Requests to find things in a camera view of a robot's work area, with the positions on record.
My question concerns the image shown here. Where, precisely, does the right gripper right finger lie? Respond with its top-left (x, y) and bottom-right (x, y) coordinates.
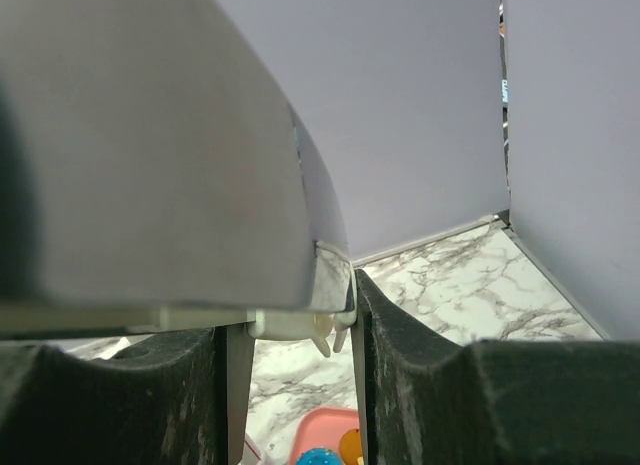
top-left (352, 271), bottom-right (639, 464)

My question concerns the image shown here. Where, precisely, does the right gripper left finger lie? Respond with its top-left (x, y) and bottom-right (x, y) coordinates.
top-left (1, 329), bottom-right (228, 464)

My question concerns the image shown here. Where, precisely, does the pink serving tray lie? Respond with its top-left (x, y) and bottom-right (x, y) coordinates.
top-left (239, 407), bottom-right (362, 465)

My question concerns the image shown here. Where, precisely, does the blue frosted donut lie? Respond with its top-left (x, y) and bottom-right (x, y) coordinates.
top-left (295, 447), bottom-right (343, 465)

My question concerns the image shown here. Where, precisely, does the orange cookie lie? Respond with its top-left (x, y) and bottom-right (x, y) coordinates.
top-left (338, 428), bottom-right (363, 464)

